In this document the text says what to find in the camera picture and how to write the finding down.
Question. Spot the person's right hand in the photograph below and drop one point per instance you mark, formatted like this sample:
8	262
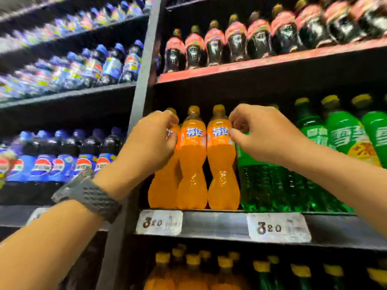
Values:
269	135

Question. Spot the person's left hand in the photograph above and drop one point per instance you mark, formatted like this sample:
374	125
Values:
148	144

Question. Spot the yellow-green soda bottle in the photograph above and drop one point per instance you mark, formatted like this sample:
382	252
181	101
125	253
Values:
378	274
378	132
347	132

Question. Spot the row of blue-yellow cola bottles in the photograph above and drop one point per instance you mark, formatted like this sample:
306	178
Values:
112	66

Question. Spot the row of pink-label dark bottles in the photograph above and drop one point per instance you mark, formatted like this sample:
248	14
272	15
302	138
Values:
235	42

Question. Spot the black metal shelf rack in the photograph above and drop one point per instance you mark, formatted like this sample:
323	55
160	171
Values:
211	226

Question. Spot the blue label cola bottle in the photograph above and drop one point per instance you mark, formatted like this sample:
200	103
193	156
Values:
21	169
26	135

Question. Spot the row of blue-capped soda bottles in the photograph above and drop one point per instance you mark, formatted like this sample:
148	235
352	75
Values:
99	18

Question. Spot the person's left forearm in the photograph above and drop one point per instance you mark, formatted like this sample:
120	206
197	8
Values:
45	250

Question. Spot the grey perforated-band wristwatch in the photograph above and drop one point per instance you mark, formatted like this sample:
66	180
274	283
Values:
93	199

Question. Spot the white price tag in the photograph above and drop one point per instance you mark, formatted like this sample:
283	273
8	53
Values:
159	222
278	228
37	215

